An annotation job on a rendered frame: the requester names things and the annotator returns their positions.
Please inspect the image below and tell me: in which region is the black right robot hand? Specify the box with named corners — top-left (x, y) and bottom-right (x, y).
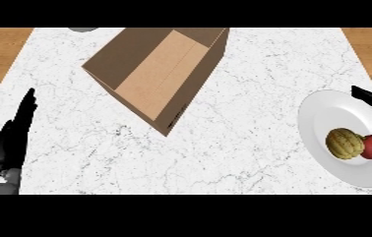
top-left (349, 85), bottom-right (372, 107)

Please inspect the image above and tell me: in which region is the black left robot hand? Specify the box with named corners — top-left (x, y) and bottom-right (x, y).
top-left (0, 88), bottom-right (39, 180)

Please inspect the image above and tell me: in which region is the white plate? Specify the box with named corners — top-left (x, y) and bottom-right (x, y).
top-left (296, 89), bottom-right (372, 189)

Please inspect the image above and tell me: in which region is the yellow-green bell pepper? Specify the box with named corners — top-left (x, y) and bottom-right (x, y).
top-left (324, 128), bottom-right (366, 160)

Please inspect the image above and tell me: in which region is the brown cardboard box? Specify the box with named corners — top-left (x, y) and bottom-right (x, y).
top-left (79, 28), bottom-right (231, 138)

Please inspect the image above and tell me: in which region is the red round fruit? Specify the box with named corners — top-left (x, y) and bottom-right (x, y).
top-left (358, 134), bottom-right (372, 160)

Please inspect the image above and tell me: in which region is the grey round object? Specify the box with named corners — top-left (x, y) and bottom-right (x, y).
top-left (66, 28), bottom-right (101, 33)

